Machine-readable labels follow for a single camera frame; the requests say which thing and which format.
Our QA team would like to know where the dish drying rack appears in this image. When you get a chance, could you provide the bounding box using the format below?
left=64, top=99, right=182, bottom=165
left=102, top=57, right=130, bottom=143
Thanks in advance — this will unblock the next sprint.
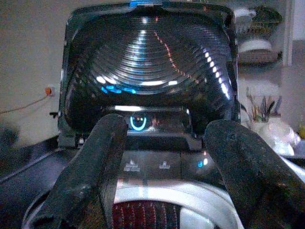
left=234, top=4, right=285, bottom=65

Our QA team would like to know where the white plastic bag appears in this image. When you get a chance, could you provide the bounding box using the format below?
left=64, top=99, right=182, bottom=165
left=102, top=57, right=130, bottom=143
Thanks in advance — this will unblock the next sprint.
left=252, top=119, right=301, bottom=156

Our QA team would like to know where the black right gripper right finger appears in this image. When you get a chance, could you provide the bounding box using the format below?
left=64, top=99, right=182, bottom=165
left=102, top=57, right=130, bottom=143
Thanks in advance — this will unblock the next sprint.
left=204, top=119, right=305, bottom=229

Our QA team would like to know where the orange power cable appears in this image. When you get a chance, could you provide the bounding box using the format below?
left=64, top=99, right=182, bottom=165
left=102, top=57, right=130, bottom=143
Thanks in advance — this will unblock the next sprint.
left=0, top=94, right=50, bottom=115

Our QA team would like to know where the dark glass washer lid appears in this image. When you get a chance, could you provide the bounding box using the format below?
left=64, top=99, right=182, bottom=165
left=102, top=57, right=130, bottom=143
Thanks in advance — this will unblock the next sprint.
left=58, top=4, right=240, bottom=145

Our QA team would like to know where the black top-load washing machine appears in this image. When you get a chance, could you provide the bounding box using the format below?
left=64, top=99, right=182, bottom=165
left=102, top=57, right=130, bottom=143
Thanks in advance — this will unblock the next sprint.
left=0, top=135, right=305, bottom=229

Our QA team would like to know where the white bowl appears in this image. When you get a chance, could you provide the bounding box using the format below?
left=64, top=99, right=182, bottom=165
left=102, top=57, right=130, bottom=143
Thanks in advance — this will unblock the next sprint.
left=238, top=38, right=273, bottom=53

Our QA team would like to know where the red patterned garment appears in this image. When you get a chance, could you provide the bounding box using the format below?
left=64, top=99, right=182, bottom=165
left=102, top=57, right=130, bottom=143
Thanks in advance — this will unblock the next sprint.
left=112, top=200, right=182, bottom=229

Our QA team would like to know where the utensil holder with cutlery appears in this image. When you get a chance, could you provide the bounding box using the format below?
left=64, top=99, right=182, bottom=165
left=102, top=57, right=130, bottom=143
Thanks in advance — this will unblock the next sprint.
left=245, top=87, right=285, bottom=125

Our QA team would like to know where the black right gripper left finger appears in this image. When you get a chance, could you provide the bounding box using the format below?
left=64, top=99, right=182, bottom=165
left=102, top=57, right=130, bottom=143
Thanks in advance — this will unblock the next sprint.
left=23, top=113, right=128, bottom=229

